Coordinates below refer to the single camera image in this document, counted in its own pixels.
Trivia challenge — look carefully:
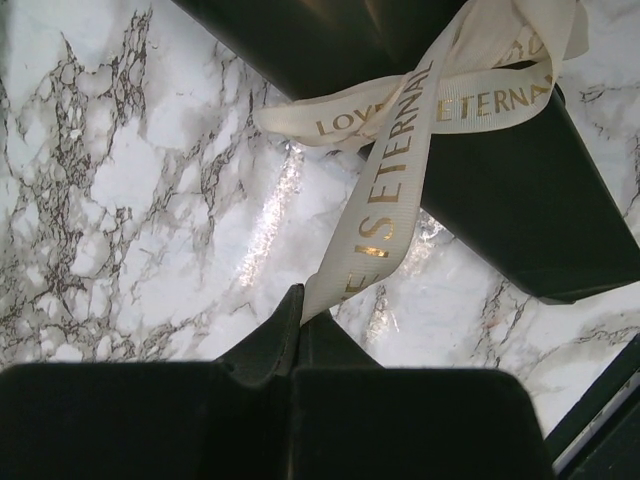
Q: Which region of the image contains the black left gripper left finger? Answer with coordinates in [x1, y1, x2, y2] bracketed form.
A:
[214, 284, 304, 389]

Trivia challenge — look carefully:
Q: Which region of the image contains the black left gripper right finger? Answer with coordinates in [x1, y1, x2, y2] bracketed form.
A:
[297, 310, 382, 371]

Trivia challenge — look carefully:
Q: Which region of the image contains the black wrapping paper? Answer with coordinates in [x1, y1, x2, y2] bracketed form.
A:
[181, 1, 639, 303]

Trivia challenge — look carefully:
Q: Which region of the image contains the cream ribbon gold text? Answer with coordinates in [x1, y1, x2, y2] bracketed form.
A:
[254, 1, 588, 321]

